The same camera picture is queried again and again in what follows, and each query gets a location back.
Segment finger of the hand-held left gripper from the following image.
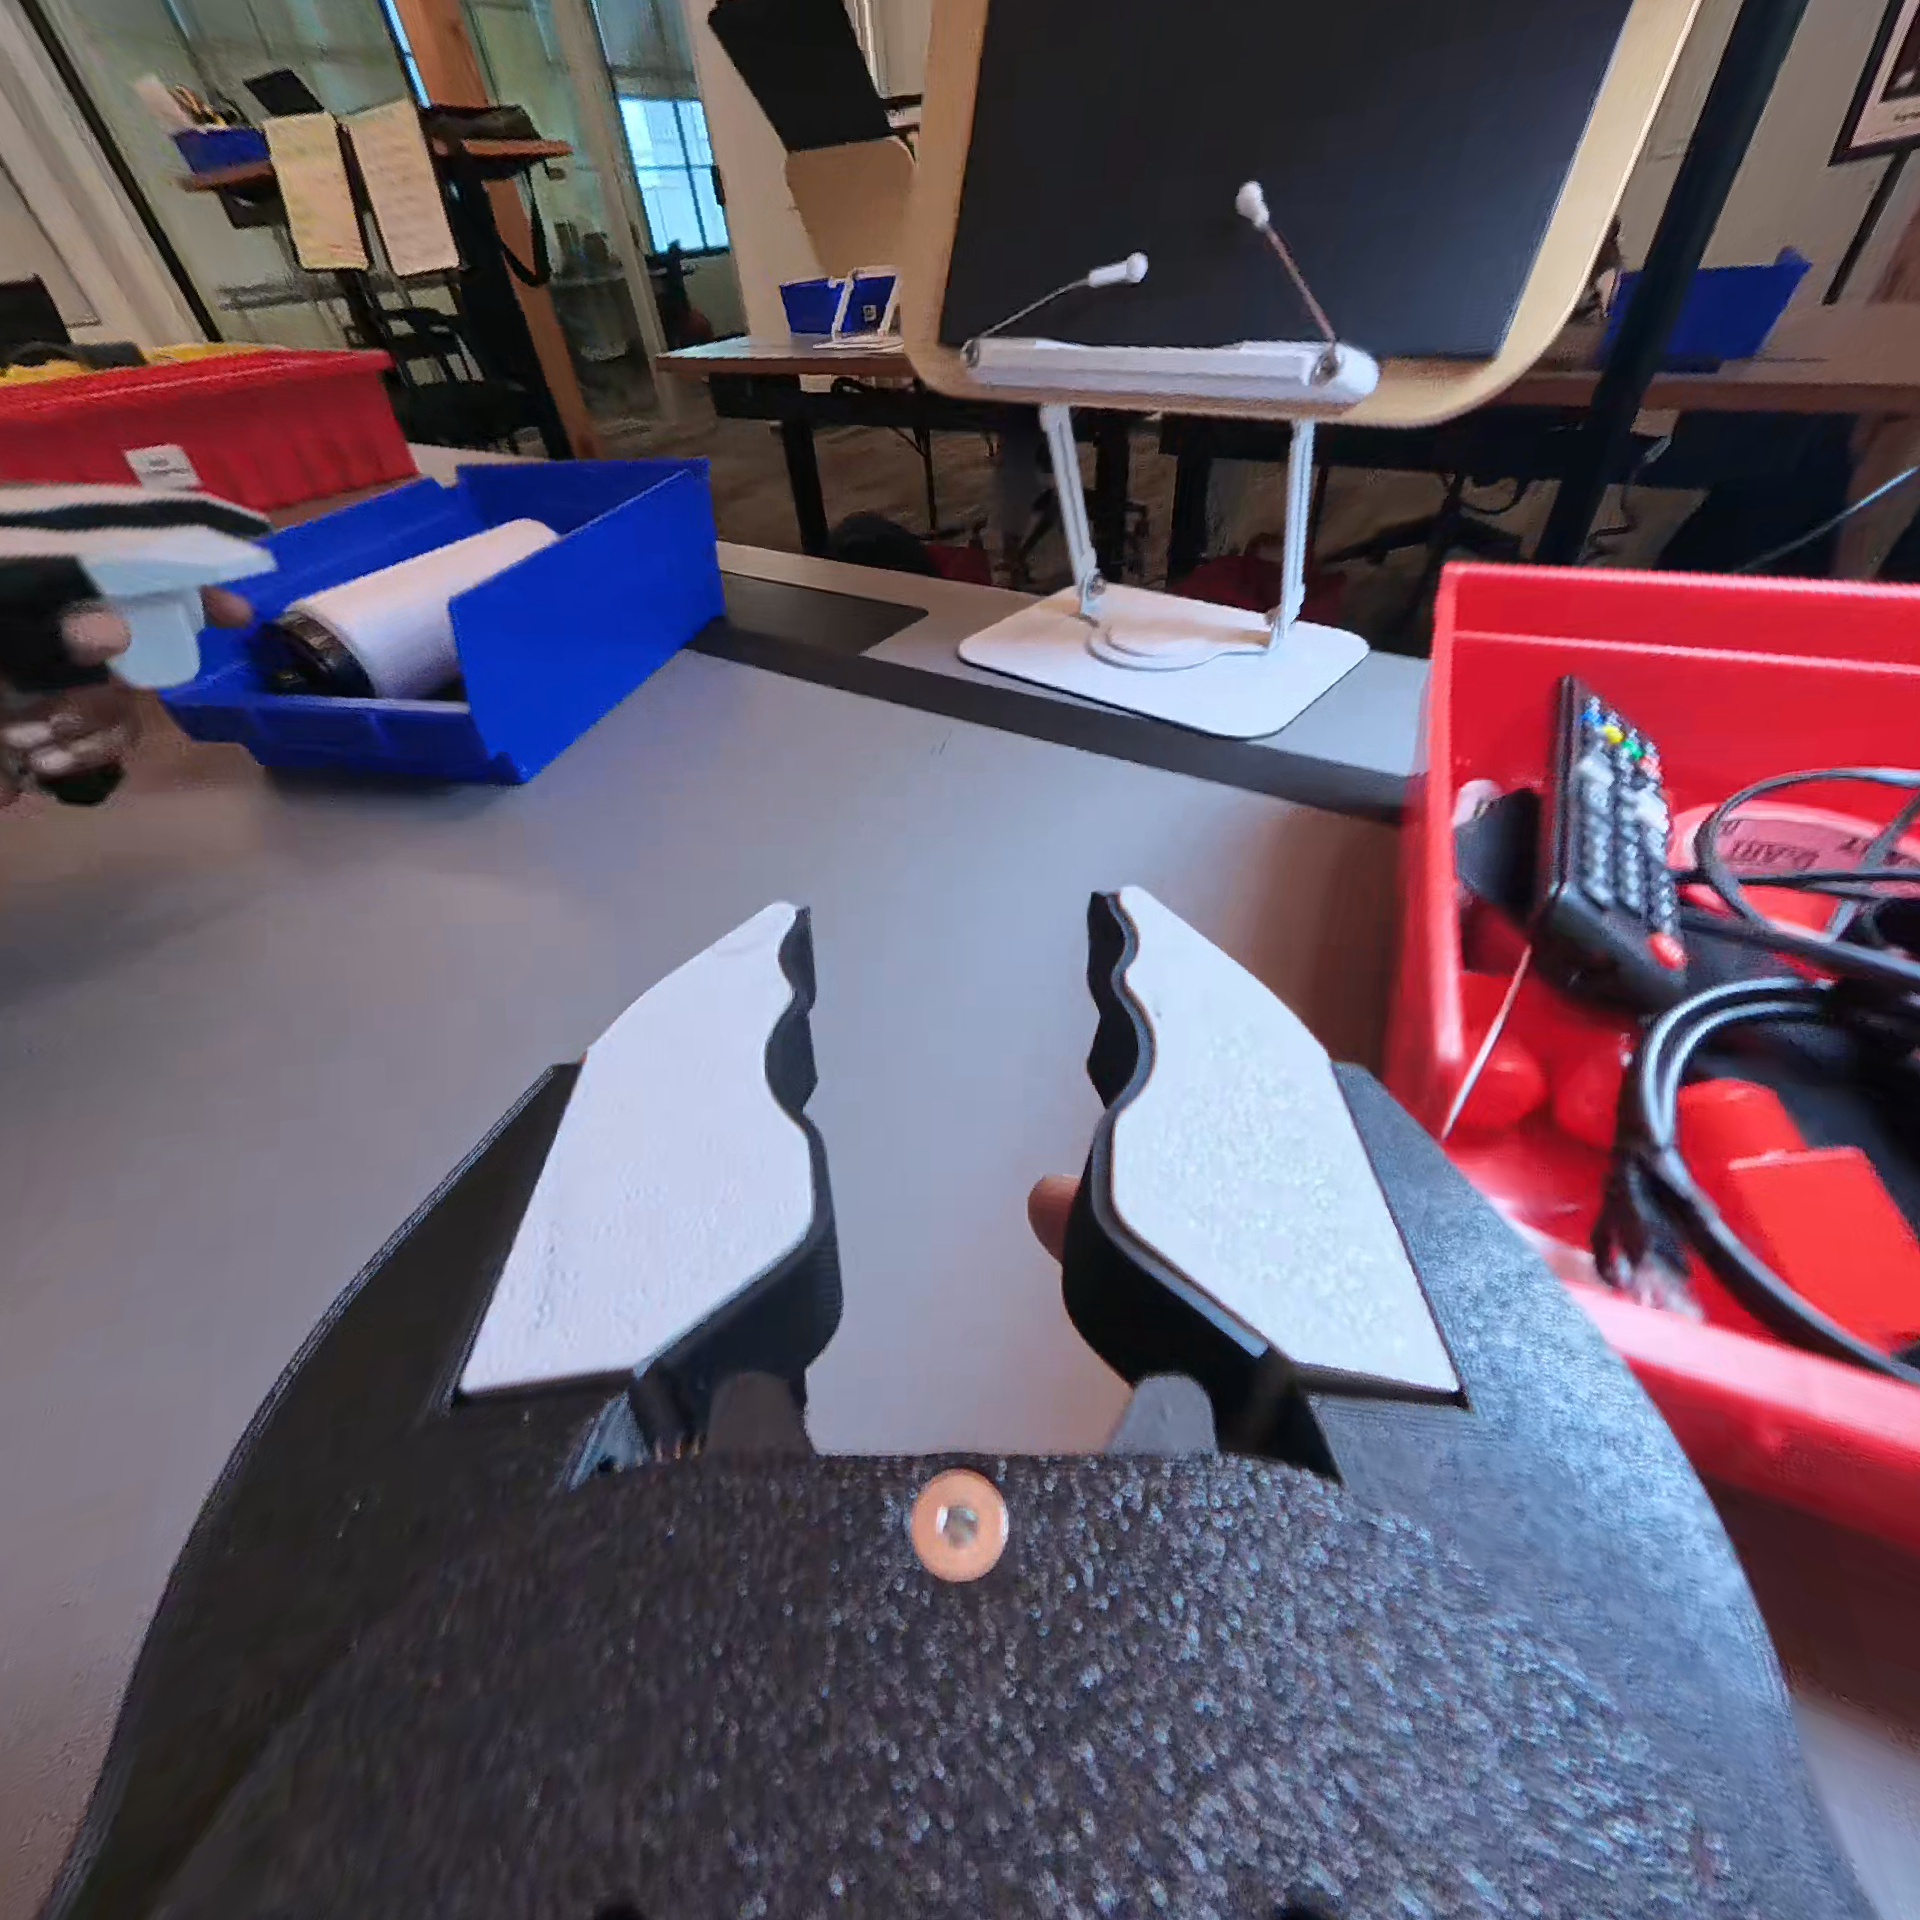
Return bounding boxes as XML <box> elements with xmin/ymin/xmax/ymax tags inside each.
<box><xmin>0</xmin><ymin>482</ymin><xmax>276</xmax><ymax>565</ymax></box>
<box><xmin>82</xmin><ymin>534</ymin><xmax>282</xmax><ymax>692</ymax></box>

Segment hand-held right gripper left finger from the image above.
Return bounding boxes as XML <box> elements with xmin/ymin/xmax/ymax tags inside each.
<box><xmin>457</xmin><ymin>900</ymin><xmax>846</xmax><ymax>1400</ymax></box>

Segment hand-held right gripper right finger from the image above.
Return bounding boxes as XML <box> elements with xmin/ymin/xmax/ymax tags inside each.
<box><xmin>1063</xmin><ymin>884</ymin><xmax>1469</xmax><ymax>1471</ymax></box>

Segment black bar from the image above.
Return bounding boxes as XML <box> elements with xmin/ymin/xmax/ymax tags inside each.
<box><xmin>1527</xmin><ymin>675</ymin><xmax>1692</xmax><ymax>1010</ymax></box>

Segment thin black cable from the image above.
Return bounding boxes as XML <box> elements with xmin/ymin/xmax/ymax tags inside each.
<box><xmin>1692</xmin><ymin>769</ymin><xmax>1920</xmax><ymax>985</ymax></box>

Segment red box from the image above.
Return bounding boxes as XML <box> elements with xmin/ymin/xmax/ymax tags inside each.
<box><xmin>1716</xmin><ymin>1146</ymin><xmax>1920</xmax><ymax>1352</ymax></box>

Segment person's left hand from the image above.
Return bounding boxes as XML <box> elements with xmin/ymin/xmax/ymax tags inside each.
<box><xmin>0</xmin><ymin>607</ymin><xmax>144</xmax><ymax>804</ymax></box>

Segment large red storage bin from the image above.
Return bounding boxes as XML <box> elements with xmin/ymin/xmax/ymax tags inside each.
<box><xmin>0</xmin><ymin>348</ymin><xmax>419</xmax><ymax>513</ymax></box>

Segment thin white stick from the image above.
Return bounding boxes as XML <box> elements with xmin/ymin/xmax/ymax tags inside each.
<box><xmin>1440</xmin><ymin>942</ymin><xmax>1537</xmax><ymax>1143</ymax></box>

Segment paper flip chart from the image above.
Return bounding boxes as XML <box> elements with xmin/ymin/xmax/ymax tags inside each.
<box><xmin>262</xmin><ymin>113</ymin><xmax>373</xmax><ymax>277</ymax></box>
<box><xmin>343</xmin><ymin>96</ymin><xmax>463</xmax><ymax>282</ymax></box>

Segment wooden-top standing desk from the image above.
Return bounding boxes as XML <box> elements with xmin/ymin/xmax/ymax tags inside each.
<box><xmin>177</xmin><ymin>96</ymin><xmax>580</xmax><ymax>453</ymax></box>

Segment white board stand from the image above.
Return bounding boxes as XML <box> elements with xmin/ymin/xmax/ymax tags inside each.
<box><xmin>956</xmin><ymin>181</ymin><xmax>1382</xmax><ymax>743</ymax></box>

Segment wooden pillar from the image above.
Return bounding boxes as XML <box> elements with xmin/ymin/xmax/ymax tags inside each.
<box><xmin>392</xmin><ymin>0</ymin><xmax>602</xmax><ymax>461</ymax></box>

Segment tape roll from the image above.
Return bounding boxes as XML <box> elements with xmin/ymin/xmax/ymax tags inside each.
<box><xmin>1668</xmin><ymin>798</ymin><xmax>1920</xmax><ymax>937</ymax></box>

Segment window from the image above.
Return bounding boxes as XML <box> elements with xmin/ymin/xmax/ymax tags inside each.
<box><xmin>619</xmin><ymin>96</ymin><xmax>735</xmax><ymax>259</ymax></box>

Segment long wooden table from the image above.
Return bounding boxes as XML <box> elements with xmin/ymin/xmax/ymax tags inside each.
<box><xmin>654</xmin><ymin>336</ymin><xmax>1920</xmax><ymax>589</ymax></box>

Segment beige board on stand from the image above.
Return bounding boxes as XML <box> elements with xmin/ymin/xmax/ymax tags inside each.
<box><xmin>783</xmin><ymin>138</ymin><xmax>921</xmax><ymax>277</ymax></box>

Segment black panel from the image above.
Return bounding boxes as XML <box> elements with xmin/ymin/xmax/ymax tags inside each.
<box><xmin>705</xmin><ymin>0</ymin><xmax>906</xmax><ymax>156</ymax></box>

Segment black light stand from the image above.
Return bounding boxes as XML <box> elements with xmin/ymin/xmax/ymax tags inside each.
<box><xmin>1537</xmin><ymin>0</ymin><xmax>1812</xmax><ymax>569</ymax></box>

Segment coiled black cable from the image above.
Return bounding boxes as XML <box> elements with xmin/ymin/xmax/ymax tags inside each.
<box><xmin>1592</xmin><ymin>975</ymin><xmax>1920</xmax><ymax>1387</ymax></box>

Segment framed wall marker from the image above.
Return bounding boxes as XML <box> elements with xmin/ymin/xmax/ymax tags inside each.
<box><xmin>1831</xmin><ymin>0</ymin><xmax>1920</xmax><ymax>168</ymax></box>

